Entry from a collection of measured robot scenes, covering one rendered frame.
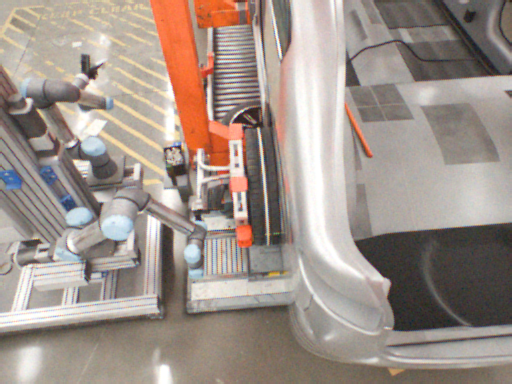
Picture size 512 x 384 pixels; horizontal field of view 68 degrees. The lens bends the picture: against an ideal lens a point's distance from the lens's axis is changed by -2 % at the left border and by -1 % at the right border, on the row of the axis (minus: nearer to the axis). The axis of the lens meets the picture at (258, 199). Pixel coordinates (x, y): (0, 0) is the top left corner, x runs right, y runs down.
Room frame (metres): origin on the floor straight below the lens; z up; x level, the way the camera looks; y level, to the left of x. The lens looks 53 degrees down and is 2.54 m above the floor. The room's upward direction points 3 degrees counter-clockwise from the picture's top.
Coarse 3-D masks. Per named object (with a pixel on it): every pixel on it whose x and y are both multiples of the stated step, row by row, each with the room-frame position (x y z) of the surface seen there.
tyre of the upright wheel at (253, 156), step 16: (256, 128) 1.55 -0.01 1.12; (272, 128) 1.52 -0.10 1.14; (256, 144) 1.38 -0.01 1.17; (272, 144) 1.37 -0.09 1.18; (256, 160) 1.27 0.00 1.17; (272, 160) 1.27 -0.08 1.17; (256, 176) 1.20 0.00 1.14; (272, 176) 1.19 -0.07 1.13; (256, 192) 1.14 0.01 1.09; (272, 192) 1.13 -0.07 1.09; (256, 208) 1.08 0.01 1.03; (272, 208) 1.08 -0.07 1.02; (256, 224) 1.04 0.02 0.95; (272, 224) 1.05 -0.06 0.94; (256, 240) 1.03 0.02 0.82; (272, 240) 1.04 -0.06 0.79
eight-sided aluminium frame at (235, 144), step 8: (232, 144) 1.44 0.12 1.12; (240, 144) 1.44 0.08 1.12; (232, 152) 1.38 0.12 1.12; (240, 152) 1.38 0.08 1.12; (232, 160) 1.33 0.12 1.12; (240, 160) 1.32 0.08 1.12; (232, 168) 1.27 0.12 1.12; (240, 168) 1.27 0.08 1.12; (232, 176) 1.23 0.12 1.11; (240, 208) 1.13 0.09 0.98; (240, 216) 1.09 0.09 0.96; (240, 224) 1.27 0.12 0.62; (248, 224) 1.27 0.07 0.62
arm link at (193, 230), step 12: (120, 192) 1.01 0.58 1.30; (132, 192) 1.02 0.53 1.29; (144, 192) 1.05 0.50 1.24; (144, 204) 1.00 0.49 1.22; (156, 204) 1.03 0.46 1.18; (156, 216) 0.99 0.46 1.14; (168, 216) 1.00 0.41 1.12; (180, 216) 1.03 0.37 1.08; (180, 228) 0.98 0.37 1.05; (192, 228) 1.00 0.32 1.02; (204, 228) 1.02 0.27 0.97; (204, 240) 0.97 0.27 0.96
